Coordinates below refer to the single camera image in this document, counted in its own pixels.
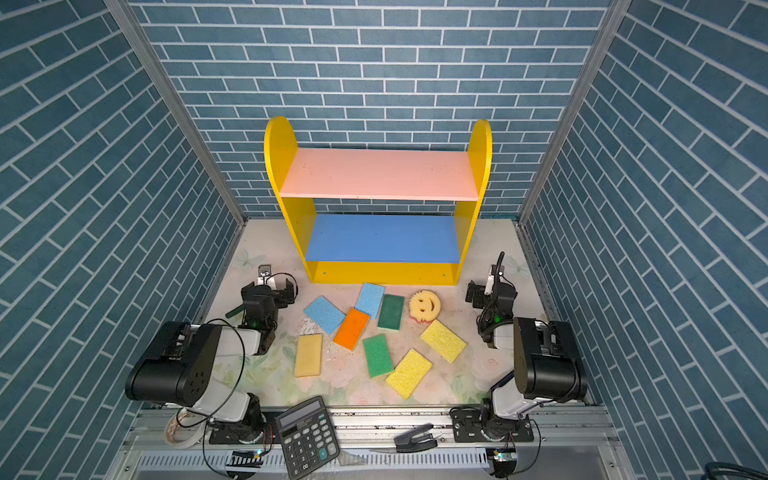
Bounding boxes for yellow sponge front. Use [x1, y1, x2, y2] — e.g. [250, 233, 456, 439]
[386, 349, 432, 400]

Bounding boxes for yellow smiley face sponge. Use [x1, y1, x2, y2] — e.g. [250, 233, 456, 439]
[409, 290, 441, 323]

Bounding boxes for green handled pliers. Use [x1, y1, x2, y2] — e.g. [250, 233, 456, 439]
[225, 305, 244, 319]

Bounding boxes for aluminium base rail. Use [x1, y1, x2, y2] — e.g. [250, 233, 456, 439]
[106, 404, 634, 479]

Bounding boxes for black binder clip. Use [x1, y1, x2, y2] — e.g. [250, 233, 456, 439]
[394, 423, 438, 454]

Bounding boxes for pale yellow sponge left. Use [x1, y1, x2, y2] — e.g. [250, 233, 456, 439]
[294, 334, 323, 378]

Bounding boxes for yellow sponge right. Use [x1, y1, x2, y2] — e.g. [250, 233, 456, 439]
[420, 320, 467, 363]

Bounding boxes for orange sponge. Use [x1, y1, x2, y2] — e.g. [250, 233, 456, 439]
[333, 308, 370, 351]

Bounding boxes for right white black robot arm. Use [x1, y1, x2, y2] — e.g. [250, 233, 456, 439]
[449, 264, 587, 443]

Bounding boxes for black desk calculator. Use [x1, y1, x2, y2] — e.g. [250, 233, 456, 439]
[276, 396, 341, 480]

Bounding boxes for dark green scrub sponge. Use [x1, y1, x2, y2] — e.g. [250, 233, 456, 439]
[377, 294, 405, 331]

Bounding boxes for bright green sponge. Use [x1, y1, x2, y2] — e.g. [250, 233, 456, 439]
[363, 334, 394, 378]

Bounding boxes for yellow pink blue shelf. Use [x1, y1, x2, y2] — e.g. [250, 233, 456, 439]
[264, 117, 493, 286]

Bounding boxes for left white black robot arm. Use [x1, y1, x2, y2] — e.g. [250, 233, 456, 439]
[125, 265, 299, 444]

